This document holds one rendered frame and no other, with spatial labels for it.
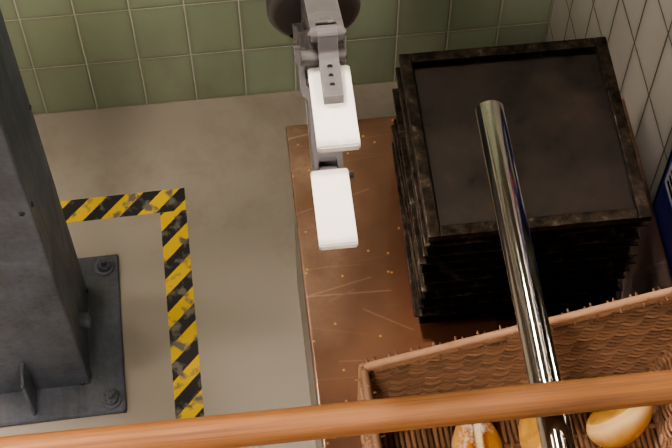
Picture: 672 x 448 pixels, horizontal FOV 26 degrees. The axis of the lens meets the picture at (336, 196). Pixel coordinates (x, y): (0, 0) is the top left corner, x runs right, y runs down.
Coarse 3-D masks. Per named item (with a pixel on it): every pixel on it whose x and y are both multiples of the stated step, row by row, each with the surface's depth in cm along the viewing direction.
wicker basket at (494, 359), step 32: (576, 320) 178; (608, 320) 181; (640, 320) 182; (416, 352) 180; (448, 352) 181; (480, 352) 183; (512, 352) 184; (576, 352) 187; (608, 352) 189; (640, 352) 190; (384, 384) 186; (416, 384) 188; (448, 384) 189; (480, 384) 191; (512, 384) 193; (576, 416) 193
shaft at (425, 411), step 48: (528, 384) 129; (576, 384) 129; (624, 384) 129; (48, 432) 127; (96, 432) 127; (144, 432) 126; (192, 432) 126; (240, 432) 127; (288, 432) 127; (336, 432) 127; (384, 432) 128
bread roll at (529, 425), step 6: (522, 420) 190; (528, 420) 189; (534, 420) 188; (522, 426) 189; (528, 426) 188; (534, 426) 188; (522, 432) 189; (528, 432) 188; (534, 432) 187; (522, 438) 188; (528, 438) 187; (534, 438) 187; (522, 444) 188; (528, 444) 187; (534, 444) 186; (540, 444) 186
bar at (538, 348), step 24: (480, 120) 148; (504, 120) 148; (504, 144) 146; (504, 168) 144; (504, 192) 143; (504, 216) 142; (504, 240) 141; (528, 240) 140; (528, 264) 139; (528, 288) 137; (528, 312) 136; (528, 336) 135; (528, 360) 134; (552, 360) 134; (552, 432) 130
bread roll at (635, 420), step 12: (636, 408) 187; (648, 408) 188; (588, 420) 189; (600, 420) 187; (612, 420) 186; (624, 420) 186; (636, 420) 187; (648, 420) 189; (588, 432) 188; (600, 432) 187; (612, 432) 186; (624, 432) 187; (636, 432) 188; (600, 444) 188; (612, 444) 187; (624, 444) 188
